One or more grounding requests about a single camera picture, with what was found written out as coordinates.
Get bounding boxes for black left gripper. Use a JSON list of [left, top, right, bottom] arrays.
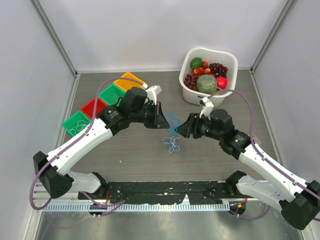
[[130, 101, 170, 129]]

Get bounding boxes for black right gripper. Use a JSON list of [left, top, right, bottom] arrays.
[[175, 112, 223, 141]]

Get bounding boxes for white cable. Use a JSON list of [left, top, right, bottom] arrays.
[[161, 136, 181, 154], [69, 119, 90, 135]]

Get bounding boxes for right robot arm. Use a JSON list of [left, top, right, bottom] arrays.
[[177, 109, 320, 230]]

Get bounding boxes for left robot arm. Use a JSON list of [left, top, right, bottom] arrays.
[[33, 85, 170, 200]]

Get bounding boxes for green plastic bin beside yellow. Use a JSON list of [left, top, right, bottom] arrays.
[[99, 83, 125, 105]]

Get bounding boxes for red and yellow peaches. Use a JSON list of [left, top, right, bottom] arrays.
[[190, 61, 215, 77]]

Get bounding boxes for red apple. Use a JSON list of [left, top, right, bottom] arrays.
[[216, 76, 228, 90]]

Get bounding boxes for green lime fruit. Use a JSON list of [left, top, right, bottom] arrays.
[[189, 57, 203, 70]]

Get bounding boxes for dark purple grape bunch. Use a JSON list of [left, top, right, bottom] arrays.
[[209, 62, 229, 78]]

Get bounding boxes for red plastic bin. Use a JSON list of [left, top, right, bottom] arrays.
[[80, 98, 108, 119]]

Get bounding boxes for red and white card box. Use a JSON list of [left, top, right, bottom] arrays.
[[252, 134, 262, 145]]

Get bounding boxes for white plastic fruit basket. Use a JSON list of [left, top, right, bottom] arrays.
[[179, 47, 238, 105]]

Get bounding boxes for green plastic bin at end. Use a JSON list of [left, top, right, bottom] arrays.
[[62, 110, 91, 137]]

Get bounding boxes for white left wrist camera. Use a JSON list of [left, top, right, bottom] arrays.
[[142, 84, 162, 104]]

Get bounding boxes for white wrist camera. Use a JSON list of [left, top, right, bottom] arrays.
[[142, 84, 162, 104], [199, 97, 214, 119]]

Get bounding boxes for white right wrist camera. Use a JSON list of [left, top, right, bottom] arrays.
[[199, 97, 214, 119]]

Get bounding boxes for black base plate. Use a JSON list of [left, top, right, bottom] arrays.
[[101, 181, 244, 205]]

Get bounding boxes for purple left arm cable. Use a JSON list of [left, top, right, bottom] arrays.
[[29, 77, 148, 222]]

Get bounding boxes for white perforated cable duct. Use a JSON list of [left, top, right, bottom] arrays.
[[43, 201, 230, 213]]

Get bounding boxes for right aluminium frame post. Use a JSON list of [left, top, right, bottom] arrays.
[[250, 0, 297, 74]]

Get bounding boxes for aluminium frame post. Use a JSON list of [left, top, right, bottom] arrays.
[[250, 0, 297, 74], [29, 0, 78, 77]]

